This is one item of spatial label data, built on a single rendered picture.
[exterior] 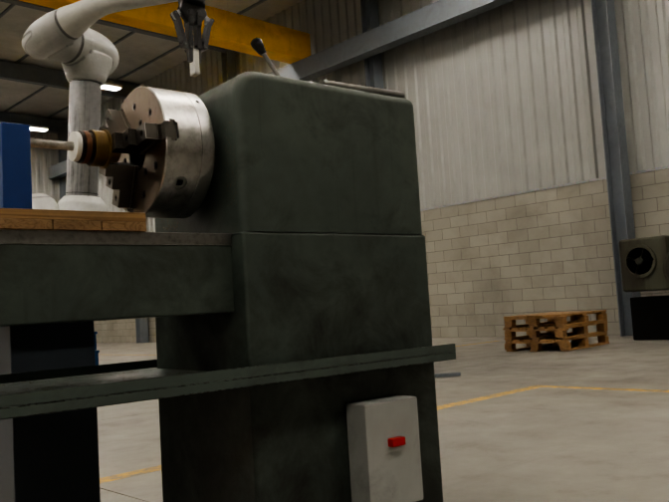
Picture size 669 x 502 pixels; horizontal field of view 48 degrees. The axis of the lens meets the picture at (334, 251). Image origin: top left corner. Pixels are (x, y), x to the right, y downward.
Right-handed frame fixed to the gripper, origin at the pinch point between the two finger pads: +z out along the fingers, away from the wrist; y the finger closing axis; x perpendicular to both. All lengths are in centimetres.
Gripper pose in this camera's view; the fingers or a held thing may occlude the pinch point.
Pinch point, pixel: (194, 63)
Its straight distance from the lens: 217.7
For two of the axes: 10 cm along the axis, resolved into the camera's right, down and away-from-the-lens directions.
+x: 6.3, -1.0, -7.7
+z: 0.6, 10.0, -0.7
